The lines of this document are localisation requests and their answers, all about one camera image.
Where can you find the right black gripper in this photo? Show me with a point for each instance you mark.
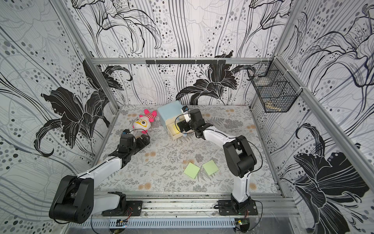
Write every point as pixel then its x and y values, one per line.
pixel 184 126

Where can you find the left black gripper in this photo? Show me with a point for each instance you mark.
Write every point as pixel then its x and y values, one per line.
pixel 143 145

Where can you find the blue wooden drawer box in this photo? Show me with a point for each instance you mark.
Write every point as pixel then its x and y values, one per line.
pixel 168 116

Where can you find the green sticky note pad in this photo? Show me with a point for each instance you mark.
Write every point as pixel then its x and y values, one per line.
pixel 191 170
pixel 210 167

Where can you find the yellow sticky note pad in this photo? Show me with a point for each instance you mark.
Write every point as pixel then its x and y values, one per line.
pixel 175 129

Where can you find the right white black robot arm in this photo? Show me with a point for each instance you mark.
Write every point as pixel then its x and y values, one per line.
pixel 239 155

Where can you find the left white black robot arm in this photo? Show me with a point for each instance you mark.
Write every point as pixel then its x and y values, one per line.
pixel 75 200

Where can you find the pink white owl plush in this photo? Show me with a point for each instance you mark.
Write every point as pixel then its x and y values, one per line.
pixel 144 122

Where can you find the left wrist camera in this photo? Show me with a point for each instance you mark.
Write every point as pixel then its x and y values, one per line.
pixel 126 131

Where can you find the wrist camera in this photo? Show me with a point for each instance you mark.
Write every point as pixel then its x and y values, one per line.
pixel 186 113
pixel 126 131

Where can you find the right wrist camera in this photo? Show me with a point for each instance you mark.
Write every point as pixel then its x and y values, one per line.
pixel 186 113

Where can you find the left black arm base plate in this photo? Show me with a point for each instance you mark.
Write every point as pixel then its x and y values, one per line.
pixel 125 208

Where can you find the white slotted cable duct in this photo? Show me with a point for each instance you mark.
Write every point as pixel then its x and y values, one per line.
pixel 158 223

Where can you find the black wire basket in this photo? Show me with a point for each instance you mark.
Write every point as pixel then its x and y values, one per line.
pixel 275 92

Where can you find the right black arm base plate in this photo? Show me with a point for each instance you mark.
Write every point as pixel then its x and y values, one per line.
pixel 231 207

